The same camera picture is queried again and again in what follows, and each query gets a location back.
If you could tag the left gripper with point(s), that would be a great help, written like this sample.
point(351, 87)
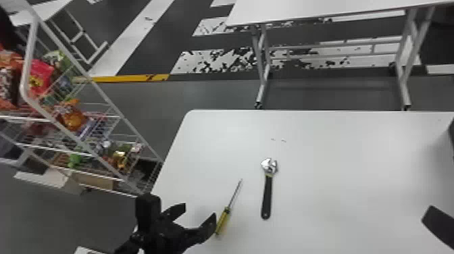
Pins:
point(166, 238)

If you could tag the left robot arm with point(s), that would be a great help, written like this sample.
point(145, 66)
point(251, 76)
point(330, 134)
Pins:
point(125, 248)

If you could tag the orange snack packet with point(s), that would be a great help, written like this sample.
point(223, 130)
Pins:
point(72, 116)

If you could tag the white side table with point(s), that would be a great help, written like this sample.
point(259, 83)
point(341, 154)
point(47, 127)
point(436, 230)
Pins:
point(319, 10)
point(76, 39)

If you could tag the green bottle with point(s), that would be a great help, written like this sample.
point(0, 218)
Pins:
point(75, 160)

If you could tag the red snack packet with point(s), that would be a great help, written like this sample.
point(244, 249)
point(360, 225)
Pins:
point(7, 81)
point(39, 78)

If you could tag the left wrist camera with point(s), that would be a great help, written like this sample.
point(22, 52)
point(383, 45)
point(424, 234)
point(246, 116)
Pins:
point(147, 211)

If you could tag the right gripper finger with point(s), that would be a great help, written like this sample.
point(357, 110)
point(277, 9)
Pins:
point(441, 225)

